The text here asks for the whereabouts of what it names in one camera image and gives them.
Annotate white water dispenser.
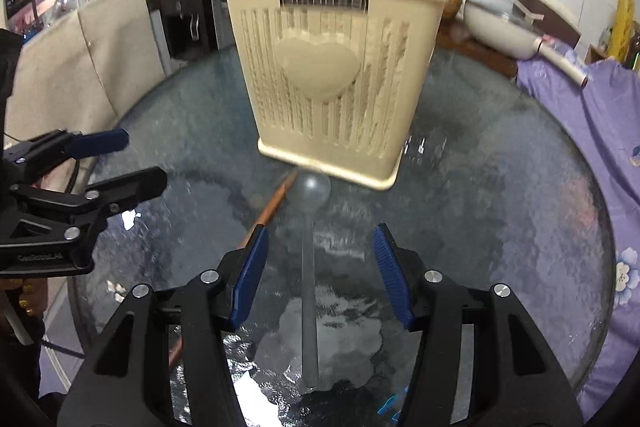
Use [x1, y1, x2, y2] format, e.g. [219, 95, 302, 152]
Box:
[145, 0, 236, 78]

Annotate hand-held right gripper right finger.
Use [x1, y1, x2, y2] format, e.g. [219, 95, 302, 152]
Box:
[372, 223, 583, 427]

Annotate beige plastic utensil holder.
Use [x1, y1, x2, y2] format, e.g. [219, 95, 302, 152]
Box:
[221, 0, 451, 192]

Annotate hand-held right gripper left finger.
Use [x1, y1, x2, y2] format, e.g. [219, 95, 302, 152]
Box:
[57, 224, 271, 427]

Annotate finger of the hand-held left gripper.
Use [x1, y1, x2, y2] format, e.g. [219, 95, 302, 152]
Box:
[10, 167, 168, 240]
[4, 129, 130, 180]

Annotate brown and white rice cooker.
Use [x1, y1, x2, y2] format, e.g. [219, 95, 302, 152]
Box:
[515, 0, 583, 50]

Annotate brown wooden chopstick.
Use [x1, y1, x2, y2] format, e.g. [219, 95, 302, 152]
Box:
[167, 171, 299, 370]

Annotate beige chair backs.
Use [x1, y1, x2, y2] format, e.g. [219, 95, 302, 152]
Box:
[2, 0, 168, 142]

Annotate purple floral cloth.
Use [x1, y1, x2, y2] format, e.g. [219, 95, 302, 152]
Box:
[515, 42, 640, 418]

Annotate cream frying pan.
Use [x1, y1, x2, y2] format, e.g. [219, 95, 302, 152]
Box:
[462, 0, 591, 88]

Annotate grey long-handled spoon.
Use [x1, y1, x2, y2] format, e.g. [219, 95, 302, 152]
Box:
[286, 172, 332, 392]

